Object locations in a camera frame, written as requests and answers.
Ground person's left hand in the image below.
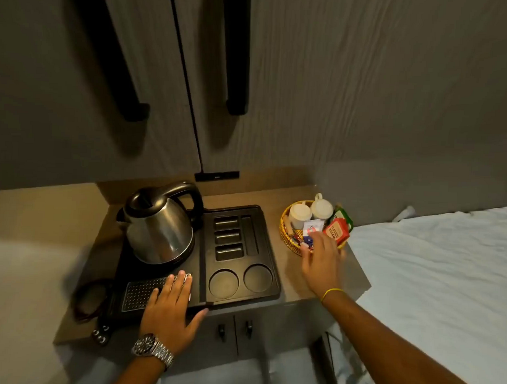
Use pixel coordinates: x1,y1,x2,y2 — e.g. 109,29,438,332
138,268,211,358

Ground person's right hand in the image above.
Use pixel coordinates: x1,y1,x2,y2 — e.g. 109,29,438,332
298,231,348,301

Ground orange classic tea packet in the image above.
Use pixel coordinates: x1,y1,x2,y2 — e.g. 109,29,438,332
322,217,352,248

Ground white packet with red logo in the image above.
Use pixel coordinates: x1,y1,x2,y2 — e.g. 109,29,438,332
303,219,325,239

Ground woven wicker basket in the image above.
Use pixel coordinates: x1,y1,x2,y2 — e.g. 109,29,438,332
279,199,356,257

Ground green tea packet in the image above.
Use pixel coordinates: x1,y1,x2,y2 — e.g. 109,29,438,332
333,205,355,227

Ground white ceramic cup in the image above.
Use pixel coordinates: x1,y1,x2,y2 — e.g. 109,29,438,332
287,200,314,231
310,193,335,221

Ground black plastic tray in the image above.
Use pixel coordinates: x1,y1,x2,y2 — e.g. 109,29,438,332
107,199,285,331

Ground black power cable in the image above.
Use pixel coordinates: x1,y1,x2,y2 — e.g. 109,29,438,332
72,277,114,325

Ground wooden low cabinet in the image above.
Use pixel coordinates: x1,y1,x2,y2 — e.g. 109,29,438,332
52,166,377,381

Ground yellow wrist band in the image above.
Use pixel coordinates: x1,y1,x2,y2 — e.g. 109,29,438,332
320,287,345,305

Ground perforated metal drip plate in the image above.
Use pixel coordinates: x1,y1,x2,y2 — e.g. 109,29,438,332
121,272,193,315

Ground silver wristwatch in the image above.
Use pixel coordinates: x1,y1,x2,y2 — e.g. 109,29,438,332
130,333,176,372

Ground black power plug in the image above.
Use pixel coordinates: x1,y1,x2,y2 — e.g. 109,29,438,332
91,323,111,345

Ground stainless steel electric kettle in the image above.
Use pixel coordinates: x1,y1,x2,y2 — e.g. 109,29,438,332
114,178,206,268

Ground white pillow corner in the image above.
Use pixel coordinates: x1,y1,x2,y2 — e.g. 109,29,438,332
391,205,416,223

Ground black rectangular plate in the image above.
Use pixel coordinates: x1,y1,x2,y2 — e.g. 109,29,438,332
194,169,241,184

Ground grey wood wardrobe door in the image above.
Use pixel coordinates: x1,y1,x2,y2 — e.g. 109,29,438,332
164,0,507,199
0,0,209,199

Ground black wardrobe door handle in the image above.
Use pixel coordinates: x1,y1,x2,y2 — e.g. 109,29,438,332
63,0,155,124
218,0,254,117

